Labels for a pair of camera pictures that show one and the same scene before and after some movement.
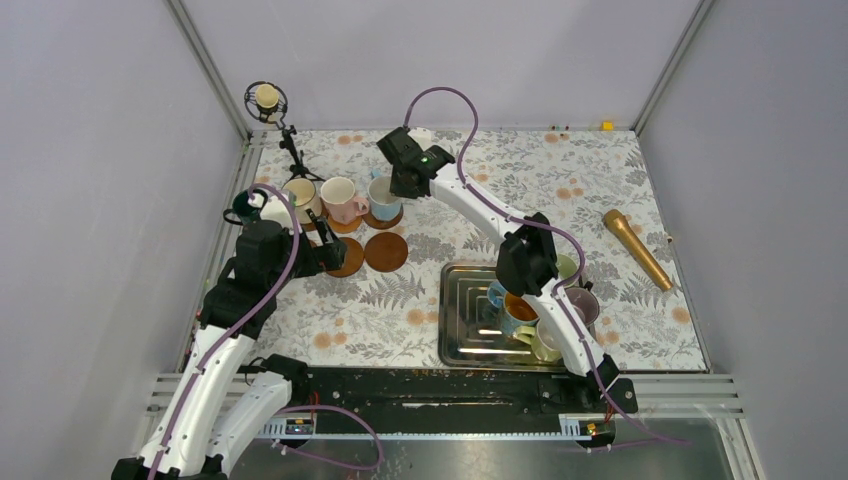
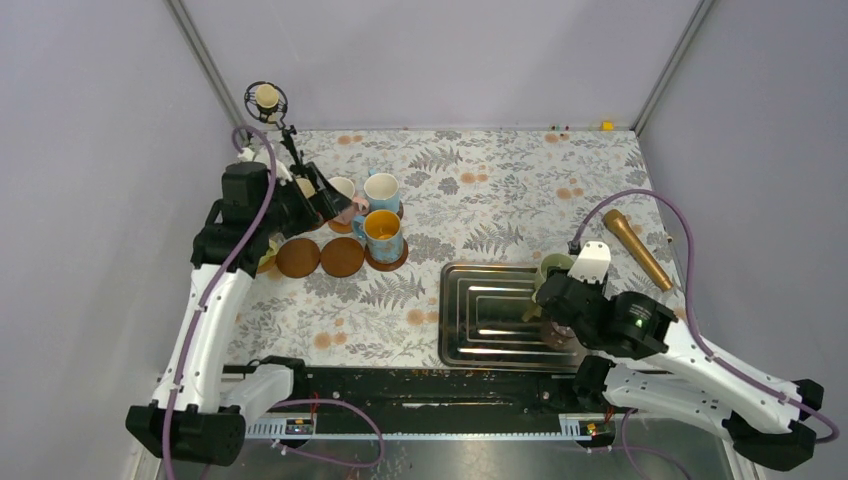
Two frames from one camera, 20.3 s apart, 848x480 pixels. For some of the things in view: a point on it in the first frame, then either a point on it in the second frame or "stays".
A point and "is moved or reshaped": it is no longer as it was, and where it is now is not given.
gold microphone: [636, 246] stays
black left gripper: [325, 257] -> [329, 201]
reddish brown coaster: [386, 252] stays
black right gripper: [398, 190] -> [598, 286]
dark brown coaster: [353, 260] stays
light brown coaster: [345, 228] stays
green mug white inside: [544, 339] is moved or reshaped
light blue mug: [384, 205] stays
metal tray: [470, 330] stays
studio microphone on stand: [269, 104] stays
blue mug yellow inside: [515, 311] -> [382, 231]
